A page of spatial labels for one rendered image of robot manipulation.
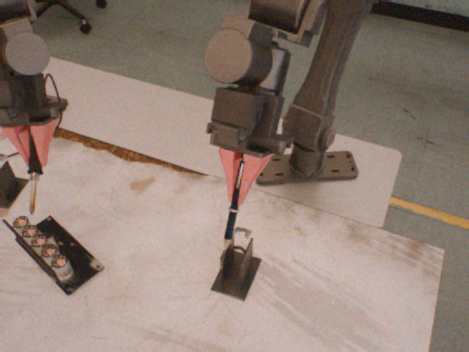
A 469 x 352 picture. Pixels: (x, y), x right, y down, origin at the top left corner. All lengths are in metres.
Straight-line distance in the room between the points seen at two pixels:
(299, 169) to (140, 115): 0.39
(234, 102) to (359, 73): 2.14
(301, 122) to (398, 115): 1.60
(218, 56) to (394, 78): 2.16
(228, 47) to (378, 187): 0.51
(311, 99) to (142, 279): 0.41
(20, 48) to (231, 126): 0.33
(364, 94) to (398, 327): 1.82
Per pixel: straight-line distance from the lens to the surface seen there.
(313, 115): 0.80
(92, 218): 0.88
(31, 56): 0.71
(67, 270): 0.77
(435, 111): 2.47
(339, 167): 0.94
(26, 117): 0.78
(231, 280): 0.76
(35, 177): 0.81
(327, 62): 0.80
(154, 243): 0.82
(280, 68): 0.58
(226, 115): 0.50
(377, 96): 2.47
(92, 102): 1.14
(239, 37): 0.51
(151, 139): 1.00
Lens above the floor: 1.41
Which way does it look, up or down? 47 degrees down
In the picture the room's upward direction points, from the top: straight up
